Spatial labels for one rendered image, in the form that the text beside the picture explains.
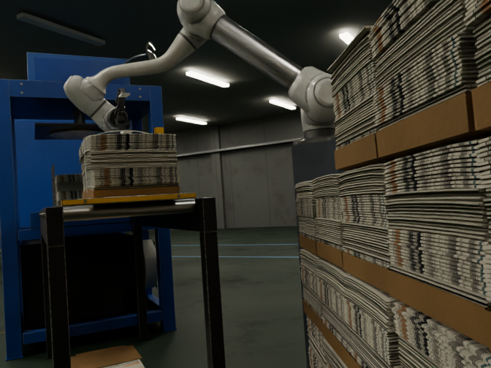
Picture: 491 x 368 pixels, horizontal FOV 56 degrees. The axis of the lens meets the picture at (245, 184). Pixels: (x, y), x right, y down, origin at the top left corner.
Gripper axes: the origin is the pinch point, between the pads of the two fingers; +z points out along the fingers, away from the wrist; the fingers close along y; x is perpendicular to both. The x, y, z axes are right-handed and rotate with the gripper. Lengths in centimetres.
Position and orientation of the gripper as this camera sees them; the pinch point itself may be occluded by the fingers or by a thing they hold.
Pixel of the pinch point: (126, 112)
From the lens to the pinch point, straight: 177.5
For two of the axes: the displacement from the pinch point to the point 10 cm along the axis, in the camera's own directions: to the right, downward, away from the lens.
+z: 4.2, 0.3, -9.1
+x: -9.1, 0.5, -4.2
